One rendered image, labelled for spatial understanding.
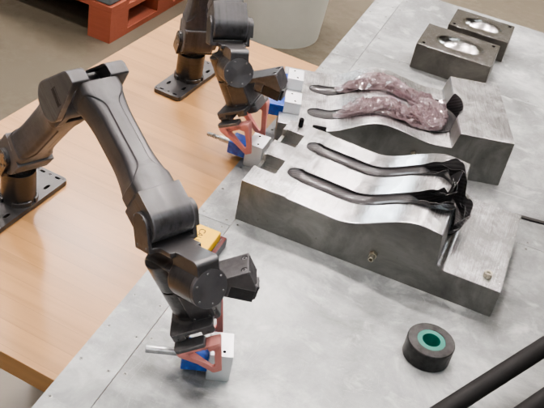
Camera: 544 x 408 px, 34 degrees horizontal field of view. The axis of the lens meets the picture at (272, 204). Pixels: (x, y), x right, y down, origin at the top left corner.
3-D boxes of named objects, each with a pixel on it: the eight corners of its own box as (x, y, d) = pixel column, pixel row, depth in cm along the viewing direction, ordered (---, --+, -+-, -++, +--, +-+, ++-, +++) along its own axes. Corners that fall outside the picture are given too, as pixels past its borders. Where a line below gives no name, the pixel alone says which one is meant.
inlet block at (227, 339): (142, 373, 132) (145, 348, 129) (145, 348, 136) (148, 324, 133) (228, 382, 133) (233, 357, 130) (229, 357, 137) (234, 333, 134)
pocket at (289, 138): (270, 155, 176) (274, 140, 173) (280, 143, 180) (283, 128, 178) (291, 163, 175) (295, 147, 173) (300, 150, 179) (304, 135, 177)
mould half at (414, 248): (234, 218, 166) (245, 159, 158) (282, 155, 186) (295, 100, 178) (490, 316, 156) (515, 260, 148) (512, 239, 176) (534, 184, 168)
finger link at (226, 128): (271, 141, 179) (257, 99, 175) (259, 157, 174) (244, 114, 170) (243, 145, 182) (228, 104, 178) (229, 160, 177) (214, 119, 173)
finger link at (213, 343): (239, 341, 133) (216, 298, 127) (239, 376, 127) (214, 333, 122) (197, 352, 134) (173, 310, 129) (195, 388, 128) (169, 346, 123)
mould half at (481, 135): (273, 143, 189) (282, 99, 183) (281, 86, 210) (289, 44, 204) (498, 185, 191) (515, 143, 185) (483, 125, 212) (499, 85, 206)
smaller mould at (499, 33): (442, 43, 246) (448, 23, 243) (452, 27, 256) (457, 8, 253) (501, 62, 243) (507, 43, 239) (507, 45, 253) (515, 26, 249)
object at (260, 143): (200, 149, 183) (203, 127, 179) (210, 138, 186) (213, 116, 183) (258, 170, 180) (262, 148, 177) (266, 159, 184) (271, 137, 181)
